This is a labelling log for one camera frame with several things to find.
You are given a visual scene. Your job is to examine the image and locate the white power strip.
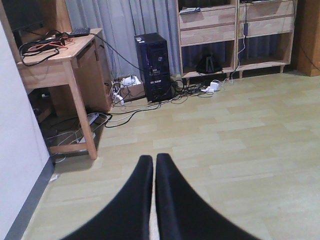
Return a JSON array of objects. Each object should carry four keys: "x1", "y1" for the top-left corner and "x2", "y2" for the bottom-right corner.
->
[{"x1": 87, "y1": 112, "x2": 99, "y2": 125}]

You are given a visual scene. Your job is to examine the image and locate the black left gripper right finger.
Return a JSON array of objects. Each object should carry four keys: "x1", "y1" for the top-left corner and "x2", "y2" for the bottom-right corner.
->
[{"x1": 155, "y1": 153, "x2": 256, "y2": 240}]

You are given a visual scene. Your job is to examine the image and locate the grey curtain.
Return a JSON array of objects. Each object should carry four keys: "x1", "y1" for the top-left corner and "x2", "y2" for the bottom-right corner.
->
[{"x1": 64, "y1": 0, "x2": 286, "y2": 80}]

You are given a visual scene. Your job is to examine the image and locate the white power adapter on floor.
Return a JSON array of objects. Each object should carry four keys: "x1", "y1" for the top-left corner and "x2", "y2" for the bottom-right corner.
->
[{"x1": 201, "y1": 81, "x2": 220, "y2": 93}]

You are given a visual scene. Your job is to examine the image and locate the black computer tower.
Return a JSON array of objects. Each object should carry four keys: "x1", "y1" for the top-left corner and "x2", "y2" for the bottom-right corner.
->
[{"x1": 134, "y1": 32, "x2": 173, "y2": 102}]

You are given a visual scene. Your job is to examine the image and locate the wooden shelf unit with drawers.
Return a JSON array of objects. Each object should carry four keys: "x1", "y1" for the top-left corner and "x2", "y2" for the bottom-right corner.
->
[{"x1": 176, "y1": 0, "x2": 298, "y2": 79}]

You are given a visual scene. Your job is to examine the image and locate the black keyboard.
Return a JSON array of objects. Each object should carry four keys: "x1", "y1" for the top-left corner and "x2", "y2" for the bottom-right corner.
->
[{"x1": 69, "y1": 27, "x2": 91, "y2": 37}]

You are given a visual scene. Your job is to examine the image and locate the black monitor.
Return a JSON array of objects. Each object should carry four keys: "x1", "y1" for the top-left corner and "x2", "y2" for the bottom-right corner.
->
[{"x1": 1, "y1": 0, "x2": 44, "y2": 31}]

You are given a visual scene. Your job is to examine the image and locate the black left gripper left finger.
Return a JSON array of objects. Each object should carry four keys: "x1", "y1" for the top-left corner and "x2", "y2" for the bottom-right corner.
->
[{"x1": 63, "y1": 155, "x2": 153, "y2": 240}]

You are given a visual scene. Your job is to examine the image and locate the wooden desk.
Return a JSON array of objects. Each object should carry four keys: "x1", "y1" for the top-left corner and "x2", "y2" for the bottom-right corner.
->
[{"x1": 0, "y1": 6, "x2": 112, "y2": 160}]

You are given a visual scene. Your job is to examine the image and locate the tangled black orange cables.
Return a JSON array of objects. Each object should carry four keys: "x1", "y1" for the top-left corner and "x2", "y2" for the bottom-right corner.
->
[{"x1": 19, "y1": 29, "x2": 76, "y2": 67}]

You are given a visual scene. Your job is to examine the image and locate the cardboard box with router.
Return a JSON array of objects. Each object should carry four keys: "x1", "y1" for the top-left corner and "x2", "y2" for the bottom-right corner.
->
[{"x1": 112, "y1": 74, "x2": 146, "y2": 105}]

